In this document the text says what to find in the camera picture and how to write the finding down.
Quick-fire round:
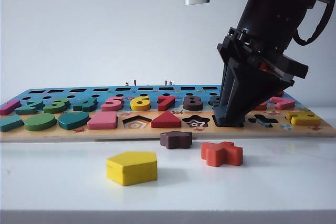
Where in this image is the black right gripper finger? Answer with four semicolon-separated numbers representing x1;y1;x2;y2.
219;60;229;109
222;58;293;125

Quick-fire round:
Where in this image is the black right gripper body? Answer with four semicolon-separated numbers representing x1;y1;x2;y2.
217;27;309;86

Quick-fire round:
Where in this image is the dark blue number nine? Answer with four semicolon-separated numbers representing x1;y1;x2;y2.
208;95;223;109

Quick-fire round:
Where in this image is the brown number eight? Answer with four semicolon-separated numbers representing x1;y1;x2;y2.
183;95;203;111

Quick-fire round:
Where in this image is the pink greater-than block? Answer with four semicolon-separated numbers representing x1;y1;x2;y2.
269;97;296;110

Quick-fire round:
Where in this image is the red number seven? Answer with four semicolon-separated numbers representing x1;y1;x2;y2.
156;95;179;111

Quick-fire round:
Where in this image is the yellow equals block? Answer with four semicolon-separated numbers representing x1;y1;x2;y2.
286;111;322;126

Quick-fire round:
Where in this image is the red triangle block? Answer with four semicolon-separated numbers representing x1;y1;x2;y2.
151;110;182;129

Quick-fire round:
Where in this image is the orange plus block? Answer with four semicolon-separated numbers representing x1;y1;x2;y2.
201;141;244;167

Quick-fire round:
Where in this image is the colourful wooden puzzle board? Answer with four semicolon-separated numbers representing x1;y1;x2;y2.
0;85;336;143

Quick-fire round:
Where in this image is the brown star block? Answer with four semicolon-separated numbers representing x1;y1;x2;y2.
160;131;193;150

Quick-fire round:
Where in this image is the yellow number six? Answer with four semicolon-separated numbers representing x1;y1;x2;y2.
130;95;151;111

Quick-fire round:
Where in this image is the pink number five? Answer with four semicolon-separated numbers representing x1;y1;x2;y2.
101;95;124;112

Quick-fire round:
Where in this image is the yellow pentagon block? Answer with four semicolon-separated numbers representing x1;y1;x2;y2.
106;151;158;187

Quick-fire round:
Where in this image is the pink trapezoid block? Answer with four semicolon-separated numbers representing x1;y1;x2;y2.
87;111;118;130

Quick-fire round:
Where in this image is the teal number four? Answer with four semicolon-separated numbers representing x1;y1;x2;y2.
72;97;98;112

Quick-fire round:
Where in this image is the teal heart block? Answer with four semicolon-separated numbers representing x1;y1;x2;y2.
58;112;90;131

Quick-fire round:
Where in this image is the green number three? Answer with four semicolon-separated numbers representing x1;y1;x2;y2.
43;98;71;114

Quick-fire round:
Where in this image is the green oval block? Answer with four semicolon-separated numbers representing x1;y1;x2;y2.
24;113;57;132

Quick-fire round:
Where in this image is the teal number two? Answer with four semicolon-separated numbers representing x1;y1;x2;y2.
19;99;45;115

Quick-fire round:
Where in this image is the pink number one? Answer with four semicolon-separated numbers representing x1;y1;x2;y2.
0;100;22;116

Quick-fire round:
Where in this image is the teal rectangle block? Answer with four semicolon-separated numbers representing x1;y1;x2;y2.
0;114;24;132

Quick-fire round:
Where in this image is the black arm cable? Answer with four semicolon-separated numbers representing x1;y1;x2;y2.
292;0;333;47

